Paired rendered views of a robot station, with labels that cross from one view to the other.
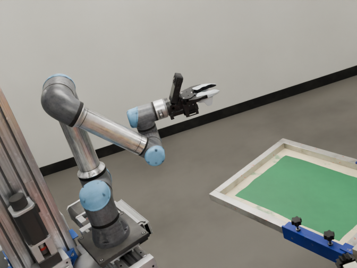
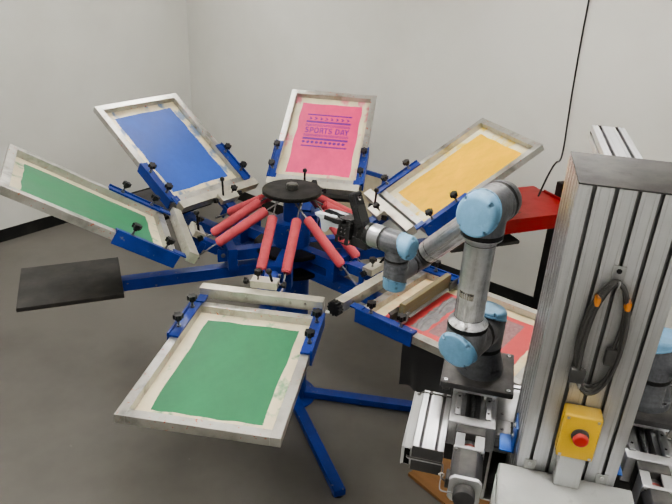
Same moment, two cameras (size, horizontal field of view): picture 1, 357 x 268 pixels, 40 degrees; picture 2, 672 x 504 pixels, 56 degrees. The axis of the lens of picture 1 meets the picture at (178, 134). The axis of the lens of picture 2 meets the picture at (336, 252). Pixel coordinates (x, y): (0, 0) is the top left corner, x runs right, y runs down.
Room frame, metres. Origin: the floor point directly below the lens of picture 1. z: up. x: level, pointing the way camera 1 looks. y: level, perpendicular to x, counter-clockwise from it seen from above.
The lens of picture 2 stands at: (3.20, 1.09, 2.46)
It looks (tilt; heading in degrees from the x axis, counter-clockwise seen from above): 26 degrees down; 220
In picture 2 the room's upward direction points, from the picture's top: 3 degrees clockwise
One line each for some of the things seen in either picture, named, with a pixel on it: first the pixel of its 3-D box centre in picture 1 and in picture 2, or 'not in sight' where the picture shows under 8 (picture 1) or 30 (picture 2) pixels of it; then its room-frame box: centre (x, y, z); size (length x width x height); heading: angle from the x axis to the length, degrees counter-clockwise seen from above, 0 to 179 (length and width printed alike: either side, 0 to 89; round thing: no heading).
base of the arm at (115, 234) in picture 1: (108, 226); (480, 354); (1.61, 0.37, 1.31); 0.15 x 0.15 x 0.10
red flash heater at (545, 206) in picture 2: not in sight; (514, 209); (-0.25, -0.41, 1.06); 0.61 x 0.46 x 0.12; 152
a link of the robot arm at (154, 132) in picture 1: (150, 139); (398, 271); (1.73, 0.11, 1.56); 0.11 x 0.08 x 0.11; 2
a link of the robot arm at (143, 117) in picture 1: (142, 116); (398, 244); (1.75, 0.11, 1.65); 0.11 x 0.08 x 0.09; 92
